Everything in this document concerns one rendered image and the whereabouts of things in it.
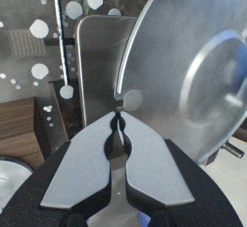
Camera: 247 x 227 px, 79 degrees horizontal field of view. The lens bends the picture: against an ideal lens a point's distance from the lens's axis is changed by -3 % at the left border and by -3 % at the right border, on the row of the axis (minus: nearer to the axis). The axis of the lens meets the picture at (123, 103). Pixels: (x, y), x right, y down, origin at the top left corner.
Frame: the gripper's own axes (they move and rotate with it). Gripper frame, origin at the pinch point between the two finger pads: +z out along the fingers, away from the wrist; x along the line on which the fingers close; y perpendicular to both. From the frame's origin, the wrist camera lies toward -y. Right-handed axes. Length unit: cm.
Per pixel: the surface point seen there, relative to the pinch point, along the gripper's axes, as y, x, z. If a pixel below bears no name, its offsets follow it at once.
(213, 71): -2.0, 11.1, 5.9
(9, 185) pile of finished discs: 47, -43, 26
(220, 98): 2.2, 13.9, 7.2
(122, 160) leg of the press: 24.2, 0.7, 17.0
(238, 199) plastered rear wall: 147, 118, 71
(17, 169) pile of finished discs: 41, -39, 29
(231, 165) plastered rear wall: 117, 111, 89
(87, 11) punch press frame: -8.9, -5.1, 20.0
